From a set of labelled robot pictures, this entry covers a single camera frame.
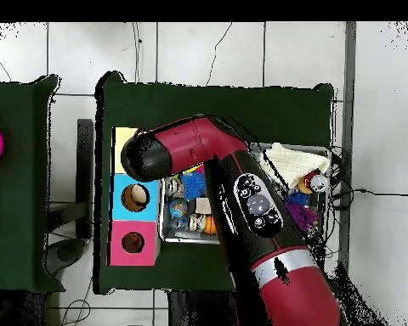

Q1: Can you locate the shallow metal mesh bin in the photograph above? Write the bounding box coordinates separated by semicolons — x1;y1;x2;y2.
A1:
159;142;332;245

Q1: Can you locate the blue spiky rubber ball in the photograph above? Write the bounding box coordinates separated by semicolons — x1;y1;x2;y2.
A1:
180;171;207;200

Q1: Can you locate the small wooden cube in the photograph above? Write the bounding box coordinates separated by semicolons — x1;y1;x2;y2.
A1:
194;197;212;215

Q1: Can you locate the orange mini basketball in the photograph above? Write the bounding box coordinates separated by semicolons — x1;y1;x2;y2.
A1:
203;216;218;235

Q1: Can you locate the dark green table cloth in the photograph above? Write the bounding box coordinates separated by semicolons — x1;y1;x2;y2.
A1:
93;71;336;301

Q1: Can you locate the cream knitted cloth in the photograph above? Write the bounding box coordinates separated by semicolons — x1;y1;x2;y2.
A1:
259;142;331;188

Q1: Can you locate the purple spiky monster toy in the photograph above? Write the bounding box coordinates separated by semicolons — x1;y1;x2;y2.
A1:
285;202;319;235

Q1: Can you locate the silver top soda can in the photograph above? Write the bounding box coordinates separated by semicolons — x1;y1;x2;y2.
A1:
309;172;328;194

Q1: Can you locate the green cloth side table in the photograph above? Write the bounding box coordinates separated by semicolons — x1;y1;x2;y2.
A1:
0;75;65;293

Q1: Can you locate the black power cable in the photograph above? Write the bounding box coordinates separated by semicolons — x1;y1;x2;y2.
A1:
329;145;408;211

